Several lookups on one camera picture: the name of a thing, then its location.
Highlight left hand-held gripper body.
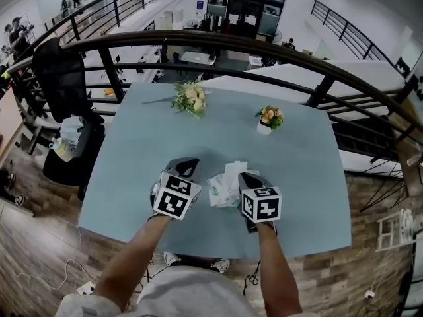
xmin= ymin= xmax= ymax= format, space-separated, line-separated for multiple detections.
xmin=151 ymin=157 xmax=202 ymax=221

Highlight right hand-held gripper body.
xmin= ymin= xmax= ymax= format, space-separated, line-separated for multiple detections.
xmin=237 ymin=172 xmax=282 ymax=234

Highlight white wet wipe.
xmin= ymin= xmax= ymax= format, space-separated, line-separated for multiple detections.
xmin=225 ymin=160 xmax=249 ymax=191

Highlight white green wet wipe pack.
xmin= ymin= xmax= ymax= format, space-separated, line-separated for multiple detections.
xmin=206 ymin=166 xmax=262 ymax=209

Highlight person's right forearm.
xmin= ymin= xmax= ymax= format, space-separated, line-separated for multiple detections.
xmin=256 ymin=221 xmax=304 ymax=316

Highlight person's left forearm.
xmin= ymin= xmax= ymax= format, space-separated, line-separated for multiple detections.
xmin=93 ymin=213 xmax=173 ymax=305

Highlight person's left white sneaker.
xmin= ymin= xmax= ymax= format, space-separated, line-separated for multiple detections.
xmin=163 ymin=250 xmax=182 ymax=267

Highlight person's white sneaker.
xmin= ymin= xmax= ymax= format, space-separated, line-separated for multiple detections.
xmin=163 ymin=250 xmax=182 ymax=267
xmin=210 ymin=258 xmax=231 ymax=274

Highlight person's right white sneaker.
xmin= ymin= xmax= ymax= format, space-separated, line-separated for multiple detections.
xmin=210 ymin=258 xmax=231 ymax=274

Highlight potted flowers in white pot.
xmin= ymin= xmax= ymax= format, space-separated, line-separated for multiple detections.
xmin=254 ymin=105 xmax=285 ymax=136

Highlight person's grey shirt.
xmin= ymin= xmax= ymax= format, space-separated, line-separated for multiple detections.
xmin=55 ymin=265 xmax=321 ymax=317

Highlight peach flower bouquet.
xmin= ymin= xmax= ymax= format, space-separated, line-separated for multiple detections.
xmin=141 ymin=79 xmax=213 ymax=120

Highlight white plastic bag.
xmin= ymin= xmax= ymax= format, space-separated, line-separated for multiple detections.
xmin=48 ymin=115 xmax=87 ymax=163

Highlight white power strip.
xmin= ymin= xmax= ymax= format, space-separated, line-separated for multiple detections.
xmin=76 ymin=282 xmax=97 ymax=296

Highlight black office chair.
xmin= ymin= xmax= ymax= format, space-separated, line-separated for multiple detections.
xmin=32 ymin=38 xmax=107 ymax=201

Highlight black metal railing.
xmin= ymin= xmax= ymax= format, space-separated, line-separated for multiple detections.
xmin=6 ymin=30 xmax=423 ymax=181

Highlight black cable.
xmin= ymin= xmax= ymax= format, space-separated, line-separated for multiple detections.
xmin=243 ymin=260 xmax=262 ymax=297

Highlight white cable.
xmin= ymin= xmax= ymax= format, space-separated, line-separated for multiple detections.
xmin=15 ymin=258 xmax=96 ymax=292

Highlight white wire rack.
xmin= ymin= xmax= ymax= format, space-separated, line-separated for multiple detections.
xmin=375 ymin=209 xmax=418 ymax=253

